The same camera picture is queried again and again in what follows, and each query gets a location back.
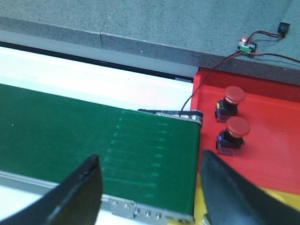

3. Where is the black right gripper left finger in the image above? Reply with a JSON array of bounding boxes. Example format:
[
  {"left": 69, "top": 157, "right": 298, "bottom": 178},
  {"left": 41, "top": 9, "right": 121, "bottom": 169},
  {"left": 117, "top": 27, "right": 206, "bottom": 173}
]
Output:
[{"left": 0, "top": 155, "right": 103, "bottom": 225}]

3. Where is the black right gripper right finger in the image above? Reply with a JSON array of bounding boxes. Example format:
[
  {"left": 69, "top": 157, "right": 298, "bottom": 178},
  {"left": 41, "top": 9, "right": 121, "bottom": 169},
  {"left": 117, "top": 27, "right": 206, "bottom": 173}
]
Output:
[{"left": 201, "top": 150, "right": 300, "bottom": 225}]

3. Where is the red mushroom push button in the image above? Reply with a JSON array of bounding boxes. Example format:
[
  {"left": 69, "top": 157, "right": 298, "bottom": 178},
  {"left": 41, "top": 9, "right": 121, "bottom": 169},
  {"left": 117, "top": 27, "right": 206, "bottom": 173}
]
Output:
[
  {"left": 216, "top": 116, "right": 250, "bottom": 156},
  {"left": 215, "top": 86, "right": 246, "bottom": 122}
]

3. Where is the yellow bin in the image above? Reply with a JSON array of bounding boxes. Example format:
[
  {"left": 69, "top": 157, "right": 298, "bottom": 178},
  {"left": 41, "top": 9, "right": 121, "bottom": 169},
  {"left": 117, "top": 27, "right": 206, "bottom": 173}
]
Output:
[{"left": 194, "top": 174, "right": 300, "bottom": 225}]

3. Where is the red bin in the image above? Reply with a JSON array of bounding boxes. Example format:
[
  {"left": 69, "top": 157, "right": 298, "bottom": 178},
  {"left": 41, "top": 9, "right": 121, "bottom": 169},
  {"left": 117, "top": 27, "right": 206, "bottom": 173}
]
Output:
[{"left": 191, "top": 69, "right": 300, "bottom": 195}]

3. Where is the green conveyor belt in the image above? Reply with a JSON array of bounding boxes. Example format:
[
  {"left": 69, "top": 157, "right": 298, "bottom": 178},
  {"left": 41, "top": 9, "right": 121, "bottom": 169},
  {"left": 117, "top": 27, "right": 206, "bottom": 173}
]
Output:
[{"left": 0, "top": 85, "right": 201, "bottom": 220}]

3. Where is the conveyor end roller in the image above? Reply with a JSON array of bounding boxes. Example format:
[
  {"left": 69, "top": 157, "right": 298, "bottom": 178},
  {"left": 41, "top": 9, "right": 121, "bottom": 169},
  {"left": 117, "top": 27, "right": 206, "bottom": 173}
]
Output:
[{"left": 138, "top": 109, "right": 203, "bottom": 128}]

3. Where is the small green circuit board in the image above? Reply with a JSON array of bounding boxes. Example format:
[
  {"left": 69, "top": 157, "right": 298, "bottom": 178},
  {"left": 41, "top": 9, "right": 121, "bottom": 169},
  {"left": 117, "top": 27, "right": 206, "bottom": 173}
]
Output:
[{"left": 237, "top": 37, "right": 257, "bottom": 55}]

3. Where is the grey stone counter slab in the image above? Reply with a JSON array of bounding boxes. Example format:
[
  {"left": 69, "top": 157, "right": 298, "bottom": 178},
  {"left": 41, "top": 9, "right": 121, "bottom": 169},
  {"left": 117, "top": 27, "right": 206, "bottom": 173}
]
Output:
[{"left": 0, "top": 0, "right": 300, "bottom": 85}]

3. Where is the small black connector block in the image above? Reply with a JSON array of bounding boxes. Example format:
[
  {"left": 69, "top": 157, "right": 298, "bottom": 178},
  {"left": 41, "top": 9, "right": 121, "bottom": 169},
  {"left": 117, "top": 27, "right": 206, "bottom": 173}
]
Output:
[{"left": 277, "top": 22, "right": 290, "bottom": 38}]

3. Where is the aluminium conveyor side rail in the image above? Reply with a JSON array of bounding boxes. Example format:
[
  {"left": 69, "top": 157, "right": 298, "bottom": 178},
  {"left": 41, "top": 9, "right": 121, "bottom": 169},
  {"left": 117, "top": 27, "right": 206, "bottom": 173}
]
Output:
[{"left": 0, "top": 171, "right": 195, "bottom": 225}]

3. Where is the red black wire pair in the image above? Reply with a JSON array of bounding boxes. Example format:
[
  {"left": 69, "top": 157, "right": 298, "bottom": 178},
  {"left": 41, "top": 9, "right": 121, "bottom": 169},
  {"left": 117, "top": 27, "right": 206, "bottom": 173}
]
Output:
[{"left": 246, "top": 30, "right": 300, "bottom": 62}]

